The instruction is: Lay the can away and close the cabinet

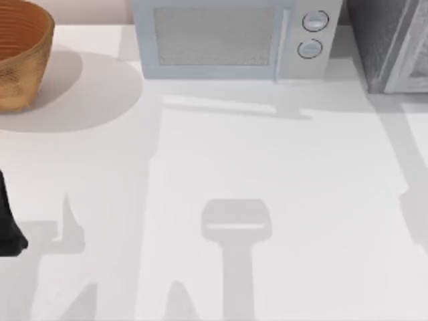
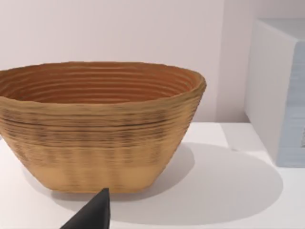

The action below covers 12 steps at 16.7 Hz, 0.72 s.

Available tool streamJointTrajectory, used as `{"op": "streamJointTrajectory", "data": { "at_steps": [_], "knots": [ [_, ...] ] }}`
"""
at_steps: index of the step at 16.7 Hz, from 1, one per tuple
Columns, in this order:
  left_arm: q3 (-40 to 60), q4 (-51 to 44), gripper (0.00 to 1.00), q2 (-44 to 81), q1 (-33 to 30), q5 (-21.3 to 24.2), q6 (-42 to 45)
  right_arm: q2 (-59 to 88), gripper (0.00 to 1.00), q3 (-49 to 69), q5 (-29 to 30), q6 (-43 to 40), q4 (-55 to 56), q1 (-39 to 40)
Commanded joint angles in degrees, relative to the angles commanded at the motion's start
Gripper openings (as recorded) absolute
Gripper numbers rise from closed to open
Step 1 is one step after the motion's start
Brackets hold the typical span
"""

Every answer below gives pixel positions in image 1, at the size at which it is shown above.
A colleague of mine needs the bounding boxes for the microwave door handle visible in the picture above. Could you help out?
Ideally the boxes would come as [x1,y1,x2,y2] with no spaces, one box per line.
[273,8,290,84]

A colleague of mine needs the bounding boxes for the pale microwave oven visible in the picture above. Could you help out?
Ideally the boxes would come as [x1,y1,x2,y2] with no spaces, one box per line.
[128,0,344,84]

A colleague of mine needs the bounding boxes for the grey cabinet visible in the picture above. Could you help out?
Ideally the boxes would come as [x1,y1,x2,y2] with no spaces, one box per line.
[346,0,428,95]

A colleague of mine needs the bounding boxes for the round microwave knob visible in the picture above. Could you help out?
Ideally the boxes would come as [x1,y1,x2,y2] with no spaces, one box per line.
[301,9,330,33]
[296,37,324,60]

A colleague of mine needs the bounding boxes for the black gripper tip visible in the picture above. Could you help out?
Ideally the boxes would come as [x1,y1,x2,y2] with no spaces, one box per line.
[0,169,29,257]

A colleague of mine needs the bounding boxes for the brown woven basket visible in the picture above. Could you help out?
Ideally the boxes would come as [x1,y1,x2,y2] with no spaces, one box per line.
[0,0,56,112]

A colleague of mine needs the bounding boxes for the microwave oven door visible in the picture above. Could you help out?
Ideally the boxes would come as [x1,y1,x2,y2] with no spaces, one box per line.
[130,0,295,81]

